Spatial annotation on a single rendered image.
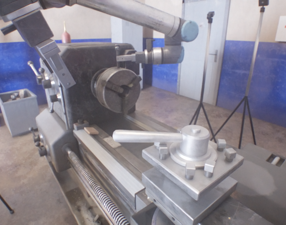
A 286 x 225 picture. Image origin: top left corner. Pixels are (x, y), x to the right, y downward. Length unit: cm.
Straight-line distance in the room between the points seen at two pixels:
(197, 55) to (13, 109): 357
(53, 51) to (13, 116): 281
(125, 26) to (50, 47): 425
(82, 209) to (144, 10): 114
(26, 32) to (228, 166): 46
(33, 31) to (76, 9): 429
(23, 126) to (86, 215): 222
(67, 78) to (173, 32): 57
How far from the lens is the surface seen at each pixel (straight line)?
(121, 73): 101
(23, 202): 210
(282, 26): 354
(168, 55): 100
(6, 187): 237
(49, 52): 37
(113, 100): 102
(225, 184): 49
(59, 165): 133
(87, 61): 114
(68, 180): 152
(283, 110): 375
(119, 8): 79
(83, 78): 114
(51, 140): 128
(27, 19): 39
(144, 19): 81
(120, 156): 93
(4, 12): 43
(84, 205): 132
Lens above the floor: 138
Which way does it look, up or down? 23 degrees down
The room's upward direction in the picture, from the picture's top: straight up
